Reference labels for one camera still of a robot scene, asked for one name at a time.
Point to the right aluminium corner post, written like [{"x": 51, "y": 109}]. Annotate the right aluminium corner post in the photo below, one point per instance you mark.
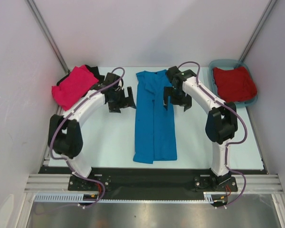
[{"x": 260, "y": 25}]

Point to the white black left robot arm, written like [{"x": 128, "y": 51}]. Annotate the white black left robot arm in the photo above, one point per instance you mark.
[{"x": 65, "y": 139}]

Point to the grey slotted cable duct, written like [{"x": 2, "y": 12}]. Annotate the grey slotted cable duct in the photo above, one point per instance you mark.
[{"x": 92, "y": 197}]

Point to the pink folded t shirt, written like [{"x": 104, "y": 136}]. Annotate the pink folded t shirt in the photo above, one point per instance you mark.
[{"x": 67, "y": 96}]

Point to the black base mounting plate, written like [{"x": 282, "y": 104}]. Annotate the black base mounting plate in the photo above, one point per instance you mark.
[{"x": 149, "y": 184}]

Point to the left aluminium corner post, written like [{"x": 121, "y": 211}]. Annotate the left aluminium corner post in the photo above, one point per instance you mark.
[{"x": 47, "y": 33}]

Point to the red t shirt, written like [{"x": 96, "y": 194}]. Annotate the red t shirt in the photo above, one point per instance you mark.
[{"x": 234, "y": 85}]

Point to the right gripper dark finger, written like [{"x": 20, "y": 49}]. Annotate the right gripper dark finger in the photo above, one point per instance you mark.
[
  {"x": 187, "y": 102},
  {"x": 166, "y": 94}
]

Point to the teal plastic basket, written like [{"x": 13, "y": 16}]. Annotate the teal plastic basket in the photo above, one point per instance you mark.
[{"x": 228, "y": 64}]

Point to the blue t shirt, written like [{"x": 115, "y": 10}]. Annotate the blue t shirt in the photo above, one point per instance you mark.
[{"x": 155, "y": 138}]

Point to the black folded t shirt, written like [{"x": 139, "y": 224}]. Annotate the black folded t shirt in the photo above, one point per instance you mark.
[{"x": 83, "y": 75}]

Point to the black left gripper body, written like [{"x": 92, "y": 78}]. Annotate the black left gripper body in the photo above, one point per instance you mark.
[{"x": 118, "y": 99}]

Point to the aluminium front frame rail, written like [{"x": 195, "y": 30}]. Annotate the aluminium front frame rail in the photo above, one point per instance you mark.
[{"x": 255, "y": 184}]

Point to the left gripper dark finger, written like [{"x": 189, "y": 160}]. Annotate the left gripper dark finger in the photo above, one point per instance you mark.
[
  {"x": 114, "y": 109},
  {"x": 130, "y": 99}
]

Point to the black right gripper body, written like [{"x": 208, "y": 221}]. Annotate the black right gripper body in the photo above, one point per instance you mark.
[{"x": 178, "y": 97}]

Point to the aluminium corner post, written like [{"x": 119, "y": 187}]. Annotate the aluminium corner post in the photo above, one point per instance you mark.
[
  {"x": 47, "y": 33},
  {"x": 260, "y": 25}
]

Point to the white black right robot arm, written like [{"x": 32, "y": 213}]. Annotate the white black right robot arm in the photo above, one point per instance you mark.
[{"x": 221, "y": 123}]

